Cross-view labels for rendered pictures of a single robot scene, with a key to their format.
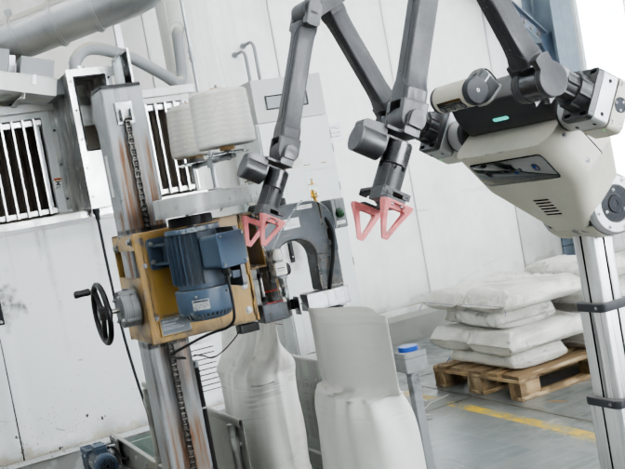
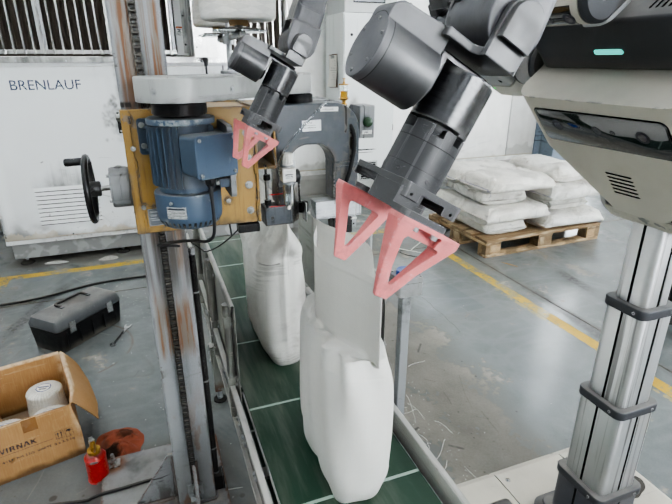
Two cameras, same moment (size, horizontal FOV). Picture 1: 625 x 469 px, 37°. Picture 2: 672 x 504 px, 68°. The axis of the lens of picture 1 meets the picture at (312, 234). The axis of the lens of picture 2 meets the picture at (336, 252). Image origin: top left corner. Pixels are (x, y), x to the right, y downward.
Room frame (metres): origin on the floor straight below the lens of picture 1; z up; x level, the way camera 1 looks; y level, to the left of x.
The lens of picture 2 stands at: (1.42, -0.13, 1.45)
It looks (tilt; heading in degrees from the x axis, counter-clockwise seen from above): 21 degrees down; 5
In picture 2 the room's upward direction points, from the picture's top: straight up
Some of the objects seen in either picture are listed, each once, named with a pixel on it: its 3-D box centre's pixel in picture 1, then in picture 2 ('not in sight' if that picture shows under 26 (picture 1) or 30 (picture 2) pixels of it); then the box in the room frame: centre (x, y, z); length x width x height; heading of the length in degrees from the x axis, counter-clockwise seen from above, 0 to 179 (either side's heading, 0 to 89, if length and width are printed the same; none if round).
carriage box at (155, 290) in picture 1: (183, 278); (189, 162); (2.76, 0.40, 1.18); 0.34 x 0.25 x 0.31; 116
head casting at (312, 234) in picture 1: (281, 246); (303, 142); (2.94, 0.10, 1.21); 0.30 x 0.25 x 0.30; 26
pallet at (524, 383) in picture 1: (551, 356); (511, 225); (5.76, -1.31, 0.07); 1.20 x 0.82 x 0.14; 118
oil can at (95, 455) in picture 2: not in sight; (93, 454); (2.75, 0.86, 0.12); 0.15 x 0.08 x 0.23; 26
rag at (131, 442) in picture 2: not in sight; (119, 442); (2.93, 0.87, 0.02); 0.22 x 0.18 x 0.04; 26
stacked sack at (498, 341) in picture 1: (529, 330); (502, 208); (5.44, -1.14, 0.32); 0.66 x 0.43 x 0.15; 118
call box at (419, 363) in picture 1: (409, 360); (405, 282); (2.83, -0.22, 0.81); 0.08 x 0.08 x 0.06; 26
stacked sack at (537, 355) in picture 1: (505, 350); (481, 216); (5.59, -1.01, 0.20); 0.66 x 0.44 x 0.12; 26
